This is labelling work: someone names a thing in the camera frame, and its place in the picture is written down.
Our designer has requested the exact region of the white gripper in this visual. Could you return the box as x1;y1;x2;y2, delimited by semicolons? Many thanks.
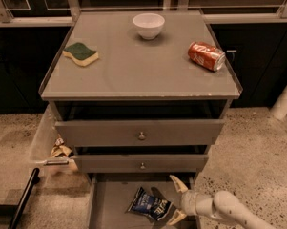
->
167;175;199;226

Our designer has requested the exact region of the blue chip bag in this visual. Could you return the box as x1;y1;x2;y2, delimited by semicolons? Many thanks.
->
128;187;172;221

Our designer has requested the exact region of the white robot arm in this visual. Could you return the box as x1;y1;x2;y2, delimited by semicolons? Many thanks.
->
167;86;287;229

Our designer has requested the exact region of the grey bottom drawer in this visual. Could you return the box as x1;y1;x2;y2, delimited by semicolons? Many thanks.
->
88;173;200;229

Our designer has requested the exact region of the grey drawer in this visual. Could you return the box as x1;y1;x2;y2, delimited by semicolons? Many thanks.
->
88;173;200;229
55;119;224;147
73;154;208;173

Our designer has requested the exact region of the grey top drawer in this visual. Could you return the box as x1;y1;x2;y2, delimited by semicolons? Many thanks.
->
55;119;224;147

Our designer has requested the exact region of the grey middle drawer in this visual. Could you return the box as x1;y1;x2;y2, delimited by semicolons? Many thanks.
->
73;154;208;173

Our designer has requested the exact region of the grey drawer cabinet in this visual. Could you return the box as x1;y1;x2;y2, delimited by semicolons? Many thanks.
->
38;10;244;183

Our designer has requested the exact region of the crumpled wrapper in bin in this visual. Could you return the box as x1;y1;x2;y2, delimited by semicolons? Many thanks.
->
51;138;73;157

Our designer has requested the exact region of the clear plastic bin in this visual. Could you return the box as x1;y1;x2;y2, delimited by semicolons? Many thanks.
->
29;106;78;175

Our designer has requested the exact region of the red soda can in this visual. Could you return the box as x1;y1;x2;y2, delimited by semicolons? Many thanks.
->
188;42;225;72

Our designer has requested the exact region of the green yellow sponge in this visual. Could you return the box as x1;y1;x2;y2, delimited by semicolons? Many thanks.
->
63;42;99;67

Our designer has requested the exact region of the white ceramic bowl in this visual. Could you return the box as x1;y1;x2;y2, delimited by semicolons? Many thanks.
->
133;13;165;40

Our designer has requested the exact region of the black bar handle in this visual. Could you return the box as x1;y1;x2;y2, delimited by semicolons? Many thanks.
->
8;168;40;229

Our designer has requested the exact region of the metal railing frame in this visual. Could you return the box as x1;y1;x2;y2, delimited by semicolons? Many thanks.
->
0;0;287;26

